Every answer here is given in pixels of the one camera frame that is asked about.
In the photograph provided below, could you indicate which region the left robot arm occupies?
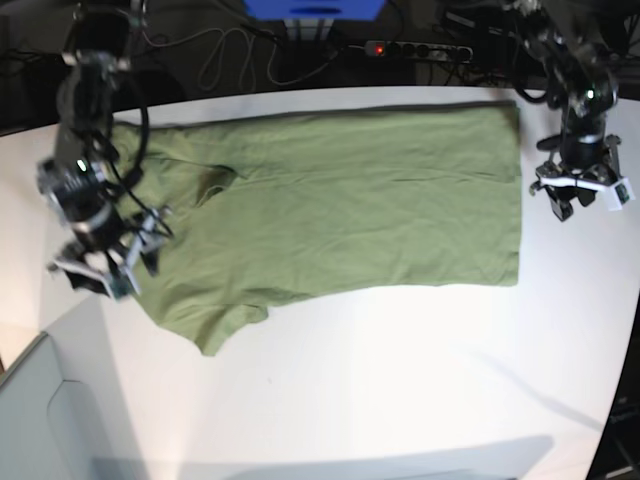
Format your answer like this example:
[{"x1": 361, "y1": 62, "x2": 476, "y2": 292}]
[{"x1": 499, "y1": 1, "x2": 634, "y2": 222}]

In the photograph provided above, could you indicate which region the grey panel at corner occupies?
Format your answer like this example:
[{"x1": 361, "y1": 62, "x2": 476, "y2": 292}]
[{"x1": 1, "y1": 334, "x2": 96, "y2": 479}]

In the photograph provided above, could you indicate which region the black power strip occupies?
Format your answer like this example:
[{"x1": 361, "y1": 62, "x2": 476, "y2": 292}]
[{"x1": 364, "y1": 40, "x2": 474, "y2": 64}]

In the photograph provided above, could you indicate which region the green T-shirt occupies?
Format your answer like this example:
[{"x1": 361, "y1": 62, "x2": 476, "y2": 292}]
[{"x1": 118, "y1": 101, "x2": 522, "y2": 356}]

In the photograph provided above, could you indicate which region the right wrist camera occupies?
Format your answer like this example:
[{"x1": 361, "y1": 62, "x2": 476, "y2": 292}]
[{"x1": 106, "y1": 276, "x2": 140, "y2": 301}]

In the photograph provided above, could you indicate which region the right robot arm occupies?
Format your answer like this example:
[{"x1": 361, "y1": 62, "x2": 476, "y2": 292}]
[{"x1": 38, "y1": 18, "x2": 521, "y2": 299}]

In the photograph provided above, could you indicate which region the blue box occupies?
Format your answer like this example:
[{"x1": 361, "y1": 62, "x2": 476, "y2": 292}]
[{"x1": 244, "y1": 0, "x2": 386, "y2": 21}]

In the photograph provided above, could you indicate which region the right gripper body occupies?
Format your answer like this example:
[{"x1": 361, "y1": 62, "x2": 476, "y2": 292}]
[{"x1": 47, "y1": 199, "x2": 173, "y2": 285}]

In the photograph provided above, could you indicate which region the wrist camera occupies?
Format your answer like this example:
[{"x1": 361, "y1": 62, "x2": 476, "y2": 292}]
[
  {"x1": 603, "y1": 177, "x2": 635, "y2": 211},
  {"x1": 106, "y1": 276, "x2": 140, "y2": 301}
]

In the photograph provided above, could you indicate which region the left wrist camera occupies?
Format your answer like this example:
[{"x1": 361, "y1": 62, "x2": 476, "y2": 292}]
[{"x1": 603, "y1": 177, "x2": 635, "y2": 211}]

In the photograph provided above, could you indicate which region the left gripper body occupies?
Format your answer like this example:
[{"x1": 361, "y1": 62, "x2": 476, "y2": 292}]
[{"x1": 529, "y1": 134, "x2": 622, "y2": 195}]

